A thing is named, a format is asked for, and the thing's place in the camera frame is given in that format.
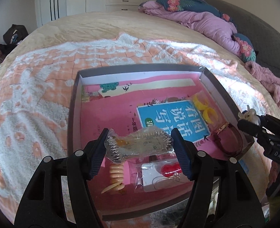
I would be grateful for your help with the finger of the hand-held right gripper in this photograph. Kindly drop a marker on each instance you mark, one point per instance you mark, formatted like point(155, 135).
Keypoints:
point(249, 126)
point(271, 120)

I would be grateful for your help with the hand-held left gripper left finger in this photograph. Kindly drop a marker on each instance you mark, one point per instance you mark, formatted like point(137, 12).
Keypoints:
point(97, 154)

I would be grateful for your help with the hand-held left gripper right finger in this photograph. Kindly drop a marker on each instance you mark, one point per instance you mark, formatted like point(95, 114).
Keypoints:
point(182, 156)

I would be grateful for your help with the pearl flower hair clip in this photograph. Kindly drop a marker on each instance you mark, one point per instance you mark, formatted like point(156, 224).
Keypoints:
point(248, 114)

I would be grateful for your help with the red cherry earrings packet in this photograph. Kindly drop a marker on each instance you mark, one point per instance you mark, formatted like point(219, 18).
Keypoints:
point(163, 173)

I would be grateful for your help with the yellow rings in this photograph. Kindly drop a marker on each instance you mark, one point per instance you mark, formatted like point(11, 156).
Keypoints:
point(205, 109)

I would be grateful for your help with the grey shallow cardboard box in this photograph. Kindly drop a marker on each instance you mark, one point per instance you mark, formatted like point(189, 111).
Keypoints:
point(74, 104)

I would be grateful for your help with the person's right hand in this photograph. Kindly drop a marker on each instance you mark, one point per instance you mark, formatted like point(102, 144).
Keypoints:
point(272, 172)

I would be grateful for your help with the pink plush blanket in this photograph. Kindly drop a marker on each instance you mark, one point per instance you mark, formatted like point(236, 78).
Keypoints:
point(270, 80)

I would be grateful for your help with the pink book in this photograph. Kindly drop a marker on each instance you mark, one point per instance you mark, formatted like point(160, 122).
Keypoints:
point(121, 114)

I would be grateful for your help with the dark floral pillow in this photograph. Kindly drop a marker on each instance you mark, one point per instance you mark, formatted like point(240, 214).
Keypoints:
point(180, 1)
point(245, 47)

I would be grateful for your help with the grey headboard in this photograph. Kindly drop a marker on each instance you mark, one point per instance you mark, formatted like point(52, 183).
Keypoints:
point(261, 23)

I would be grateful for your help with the purple quilt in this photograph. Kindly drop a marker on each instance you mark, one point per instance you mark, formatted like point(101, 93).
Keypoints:
point(201, 23)

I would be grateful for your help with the beige bedspread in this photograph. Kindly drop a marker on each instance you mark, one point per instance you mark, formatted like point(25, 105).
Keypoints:
point(83, 23)

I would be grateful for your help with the dark clothes pile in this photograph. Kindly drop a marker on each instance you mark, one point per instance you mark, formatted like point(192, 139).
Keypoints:
point(0, 51)

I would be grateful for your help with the black bag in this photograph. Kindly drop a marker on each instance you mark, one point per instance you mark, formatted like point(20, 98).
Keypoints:
point(15, 34)

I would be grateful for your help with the white door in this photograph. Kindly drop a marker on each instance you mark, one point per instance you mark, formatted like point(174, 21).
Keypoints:
point(52, 4)

